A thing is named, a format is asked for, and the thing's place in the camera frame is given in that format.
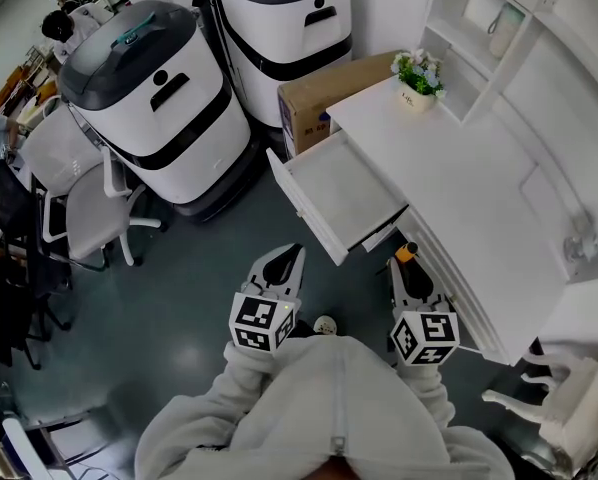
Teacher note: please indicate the white pot with flowers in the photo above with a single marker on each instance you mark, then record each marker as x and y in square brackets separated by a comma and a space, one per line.
[419, 80]

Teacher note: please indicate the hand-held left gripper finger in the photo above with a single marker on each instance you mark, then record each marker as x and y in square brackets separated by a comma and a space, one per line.
[300, 273]
[259, 268]

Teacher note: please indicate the white desk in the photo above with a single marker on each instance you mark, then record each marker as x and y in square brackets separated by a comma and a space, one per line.
[459, 193]

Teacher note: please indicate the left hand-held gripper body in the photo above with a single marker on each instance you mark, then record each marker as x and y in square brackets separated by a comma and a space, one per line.
[253, 318]

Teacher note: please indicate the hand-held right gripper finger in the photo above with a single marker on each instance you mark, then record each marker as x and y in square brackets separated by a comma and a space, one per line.
[431, 280]
[396, 280]

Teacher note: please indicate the person's left forearm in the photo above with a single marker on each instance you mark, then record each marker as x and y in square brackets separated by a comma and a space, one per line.
[246, 363]

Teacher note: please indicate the grey fleece jacket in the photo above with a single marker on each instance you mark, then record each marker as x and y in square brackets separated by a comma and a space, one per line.
[324, 418]

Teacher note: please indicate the white carved wooden chair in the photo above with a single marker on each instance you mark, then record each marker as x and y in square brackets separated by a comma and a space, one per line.
[574, 403]

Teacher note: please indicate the brown cardboard box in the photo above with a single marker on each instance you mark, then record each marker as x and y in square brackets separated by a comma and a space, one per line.
[319, 103]

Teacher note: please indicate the white grey office chair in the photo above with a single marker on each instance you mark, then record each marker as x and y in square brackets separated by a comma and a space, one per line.
[86, 203]

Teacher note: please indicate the yellow black screwdriver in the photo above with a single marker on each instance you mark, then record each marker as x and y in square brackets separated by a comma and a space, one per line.
[407, 253]

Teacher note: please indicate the white desk shelf unit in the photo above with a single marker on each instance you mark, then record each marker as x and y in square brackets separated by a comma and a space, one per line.
[544, 83]

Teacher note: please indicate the person's right forearm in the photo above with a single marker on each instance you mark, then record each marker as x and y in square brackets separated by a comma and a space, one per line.
[421, 380]

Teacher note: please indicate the white shoe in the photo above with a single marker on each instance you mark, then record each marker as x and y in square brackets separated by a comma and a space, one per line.
[325, 325]

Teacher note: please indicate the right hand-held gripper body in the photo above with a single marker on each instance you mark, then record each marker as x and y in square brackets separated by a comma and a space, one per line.
[424, 335]

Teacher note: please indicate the white drawer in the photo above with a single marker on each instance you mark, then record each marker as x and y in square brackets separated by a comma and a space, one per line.
[339, 193]

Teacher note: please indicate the white robot with black top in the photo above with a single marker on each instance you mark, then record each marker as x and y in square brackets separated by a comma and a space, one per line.
[284, 33]

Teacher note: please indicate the small silver ornament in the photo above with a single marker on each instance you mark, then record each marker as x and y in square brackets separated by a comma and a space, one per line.
[579, 240]

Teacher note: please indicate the pale bottle with green lid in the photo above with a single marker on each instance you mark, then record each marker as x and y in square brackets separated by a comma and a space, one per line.
[504, 30]

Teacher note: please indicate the black mesh office chair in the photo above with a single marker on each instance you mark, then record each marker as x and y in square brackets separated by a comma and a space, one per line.
[9, 228]

